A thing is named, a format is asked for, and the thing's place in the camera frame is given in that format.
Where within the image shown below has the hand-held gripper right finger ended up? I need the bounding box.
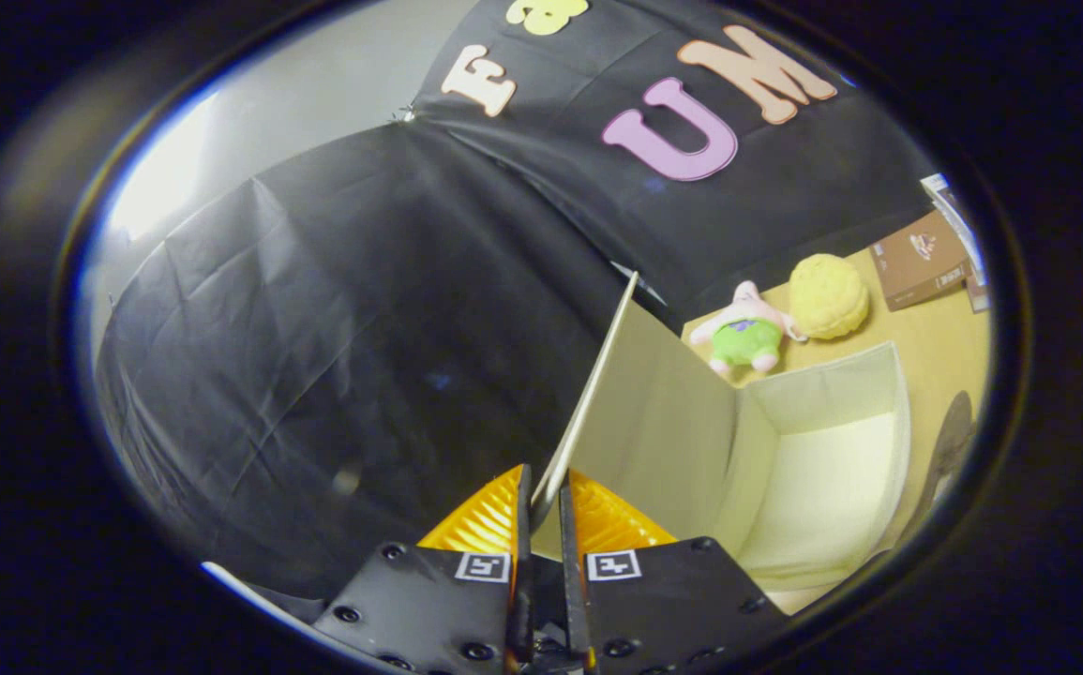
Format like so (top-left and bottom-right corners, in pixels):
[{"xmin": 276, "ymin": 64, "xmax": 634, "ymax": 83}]
[{"xmin": 557, "ymin": 468, "xmax": 791, "ymax": 675}]

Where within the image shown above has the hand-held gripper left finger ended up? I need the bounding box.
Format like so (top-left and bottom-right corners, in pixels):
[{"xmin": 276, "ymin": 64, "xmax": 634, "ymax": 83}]
[{"xmin": 311, "ymin": 463, "xmax": 535, "ymax": 675}]

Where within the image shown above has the beige fabric storage box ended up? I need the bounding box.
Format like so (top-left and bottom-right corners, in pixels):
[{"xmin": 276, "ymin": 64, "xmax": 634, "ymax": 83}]
[{"xmin": 530, "ymin": 271, "xmax": 913, "ymax": 616}]

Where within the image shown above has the brown fuzzy slipper shoe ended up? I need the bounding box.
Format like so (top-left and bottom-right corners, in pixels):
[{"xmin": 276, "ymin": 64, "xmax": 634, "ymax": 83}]
[{"xmin": 897, "ymin": 389, "xmax": 976, "ymax": 554}]

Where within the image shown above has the black backdrop cloth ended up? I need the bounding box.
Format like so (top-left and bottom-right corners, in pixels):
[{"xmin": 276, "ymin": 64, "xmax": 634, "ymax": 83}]
[{"xmin": 96, "ymin": 0, "xmax": 938, "ymax": 601}]

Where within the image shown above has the pink and green plush toy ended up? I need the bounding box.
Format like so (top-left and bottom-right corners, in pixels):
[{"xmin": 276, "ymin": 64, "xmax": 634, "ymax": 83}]
[{"xmin": 688, "ymin": 279, "xmax": 807, "ymax": 379}]

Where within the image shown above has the yellow round plush toy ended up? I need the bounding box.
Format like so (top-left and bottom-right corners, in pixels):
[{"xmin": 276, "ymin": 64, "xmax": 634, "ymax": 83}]
[{"xmin": 789, "ymin": 253, "xmax": 871, "ymax": 341}]

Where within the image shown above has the brown book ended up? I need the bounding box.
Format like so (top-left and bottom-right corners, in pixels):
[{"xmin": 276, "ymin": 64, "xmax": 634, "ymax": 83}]
[{"xmin": 869, "ymin": 208, "xmax": 973, "ymax": 311}]

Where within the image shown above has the pale pink book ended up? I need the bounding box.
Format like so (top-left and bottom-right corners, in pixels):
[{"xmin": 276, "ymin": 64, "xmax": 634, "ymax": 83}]
[{"xmin": 963, "ymin": 261, "xmax": 992, "ymax": 315}]

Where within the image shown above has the white book with dark photo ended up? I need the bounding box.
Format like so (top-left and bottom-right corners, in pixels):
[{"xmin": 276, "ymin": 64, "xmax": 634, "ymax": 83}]
[{"xmin": 920, "ymin": 172, "xmax": 987, "ymax": 278}]

